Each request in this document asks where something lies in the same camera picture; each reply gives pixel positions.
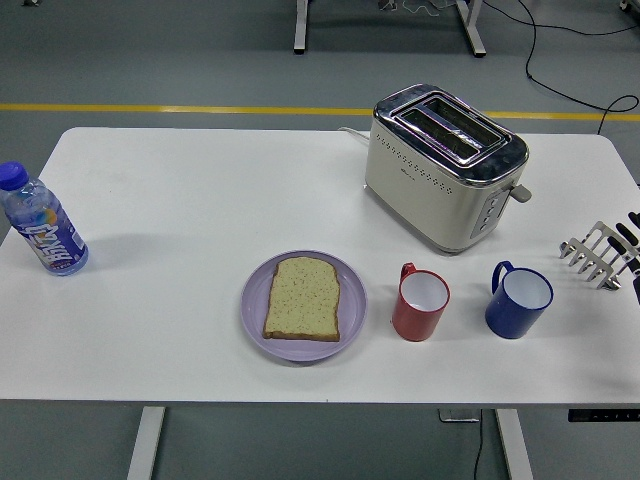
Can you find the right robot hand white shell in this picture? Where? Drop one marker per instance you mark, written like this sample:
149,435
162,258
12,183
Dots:
636,290

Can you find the blue enamel cup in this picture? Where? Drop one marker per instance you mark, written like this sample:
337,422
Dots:
510,320

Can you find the red enamel cup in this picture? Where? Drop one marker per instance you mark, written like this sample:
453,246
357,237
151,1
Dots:
415,325

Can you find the bread slice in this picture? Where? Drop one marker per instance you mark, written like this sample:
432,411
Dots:
302,300

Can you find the metal toast rack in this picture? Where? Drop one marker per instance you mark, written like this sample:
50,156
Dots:
600,229

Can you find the black table control panel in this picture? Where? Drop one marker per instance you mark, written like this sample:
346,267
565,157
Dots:
600,415

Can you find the cream and chrome toaster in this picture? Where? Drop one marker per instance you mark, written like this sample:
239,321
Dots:
425,200

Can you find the white background table leg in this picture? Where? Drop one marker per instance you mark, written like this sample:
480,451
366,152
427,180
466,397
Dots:
472,30
300,30

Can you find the purple round plate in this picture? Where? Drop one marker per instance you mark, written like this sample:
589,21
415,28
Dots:
255,310

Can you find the plastic bottle blue label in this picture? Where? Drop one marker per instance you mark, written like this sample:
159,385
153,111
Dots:
50,235

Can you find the dark caster wheel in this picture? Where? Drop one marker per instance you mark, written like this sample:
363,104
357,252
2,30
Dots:
30,2

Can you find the grey bracket under table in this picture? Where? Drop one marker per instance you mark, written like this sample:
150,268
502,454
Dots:
457,416

